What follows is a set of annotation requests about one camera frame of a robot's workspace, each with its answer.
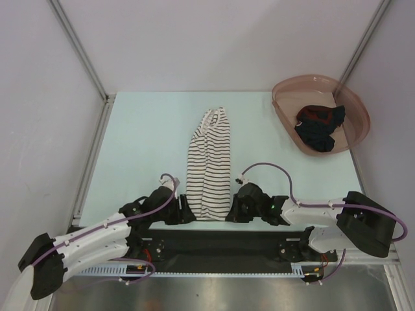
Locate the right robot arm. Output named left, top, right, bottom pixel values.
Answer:
left=226, top=183, right=397, bottom=260

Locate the brown translucent plastic basin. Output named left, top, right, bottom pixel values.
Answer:
left=272, top=75, right=370, bottom=156

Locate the left slotted cable duct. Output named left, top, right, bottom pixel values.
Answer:
left=77, top=263, right=152, bottom=277

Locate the right slotted cable duct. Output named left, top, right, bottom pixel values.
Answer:
left=291, top=262, right=328, bottom=278

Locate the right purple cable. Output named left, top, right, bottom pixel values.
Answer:
left=238, top=163, right=408, bottom=286

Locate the right aluminium frame post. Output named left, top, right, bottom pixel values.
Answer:
left=339, top=0, right=395, bottom=84

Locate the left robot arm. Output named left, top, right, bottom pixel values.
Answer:
left=18, top=186, right=196, bottom=300

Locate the aluminium frame post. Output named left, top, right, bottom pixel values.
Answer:
left=47, top=0, right=109, bottom=102
left=339, top=0, right=395, bottom=84

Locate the left aluminium frame post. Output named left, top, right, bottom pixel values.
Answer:
left=47, top=0, right=109, bottom=102

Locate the black white striped tank top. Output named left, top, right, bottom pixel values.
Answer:
left=185, top=108, right=231, bottom=221

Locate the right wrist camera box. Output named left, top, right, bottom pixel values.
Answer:
left=235, top=174, right=250, bottom=185

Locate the purple cable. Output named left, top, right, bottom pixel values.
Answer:
left=238, top=163, right=408, bottom=286
left=19, top=172, right=178, bottom=286

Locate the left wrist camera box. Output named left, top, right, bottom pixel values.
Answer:
left=159, top=176, right=180, bottom=190

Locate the dark navy red tank top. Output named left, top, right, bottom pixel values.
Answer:
left=294, top=105, right=346, bottom=153

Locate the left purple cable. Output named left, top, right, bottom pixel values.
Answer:
left=19, top=172, right=178, bottom=286

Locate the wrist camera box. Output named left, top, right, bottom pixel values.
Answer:
left=159, top=176, right=180, bottom=190
left=235, top=174, right=250, bottom=185

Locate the slotted cable duct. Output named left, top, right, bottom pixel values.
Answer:
left=77, top=263, right=152, bottom=277
left=291, top=262, right=328, bottom=278

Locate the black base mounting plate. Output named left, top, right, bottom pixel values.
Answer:
left=126, top=229, right=338, bottom=275

